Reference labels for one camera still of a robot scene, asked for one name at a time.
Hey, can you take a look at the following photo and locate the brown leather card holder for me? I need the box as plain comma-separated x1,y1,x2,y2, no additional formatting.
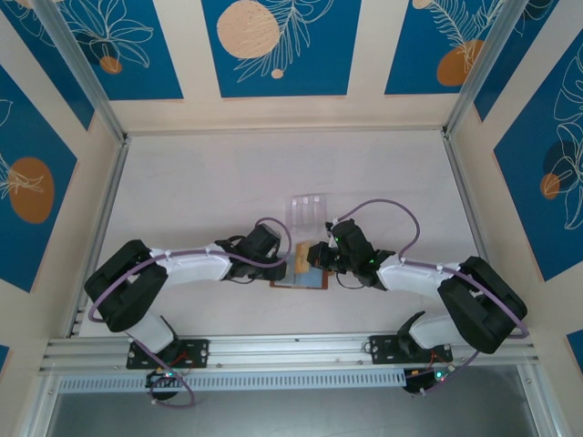
268,268,331,291

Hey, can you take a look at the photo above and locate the clear acrylic card stand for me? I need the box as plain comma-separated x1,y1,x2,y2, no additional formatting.
283,194,330,234

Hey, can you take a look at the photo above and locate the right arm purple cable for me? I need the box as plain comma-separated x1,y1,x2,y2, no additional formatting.
335,198,532,398

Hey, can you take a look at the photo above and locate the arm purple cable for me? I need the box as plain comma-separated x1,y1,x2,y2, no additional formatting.
335,198,532,398
87,217,292,407

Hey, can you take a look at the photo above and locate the aluminium front rail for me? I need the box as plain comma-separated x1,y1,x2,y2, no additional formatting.
38,328,544,375

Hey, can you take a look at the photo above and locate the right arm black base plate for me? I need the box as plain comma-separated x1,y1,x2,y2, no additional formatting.
368,334,455,365

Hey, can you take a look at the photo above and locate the grey slotted cable duct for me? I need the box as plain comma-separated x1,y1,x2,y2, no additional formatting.
57,369,407,393

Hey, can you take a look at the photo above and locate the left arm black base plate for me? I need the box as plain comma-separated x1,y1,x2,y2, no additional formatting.
126,339,210,371

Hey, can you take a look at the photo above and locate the aluminium side rail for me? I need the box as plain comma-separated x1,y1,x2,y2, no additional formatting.
442,127,510,330
66,134,132,339

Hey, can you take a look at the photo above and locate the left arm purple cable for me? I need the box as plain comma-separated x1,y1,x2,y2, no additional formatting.
87,217,292,407

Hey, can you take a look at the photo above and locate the blue floral wall panel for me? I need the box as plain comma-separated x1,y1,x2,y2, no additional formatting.
494,43,583,283
58,0,184,102
384,0,505,97
201,0,364,99
0,63,79,294
473,0,562,123
0,0,96,132

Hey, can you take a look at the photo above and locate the aluminium upright post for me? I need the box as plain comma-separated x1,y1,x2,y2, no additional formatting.
445,0,524,138
32,0,128,145

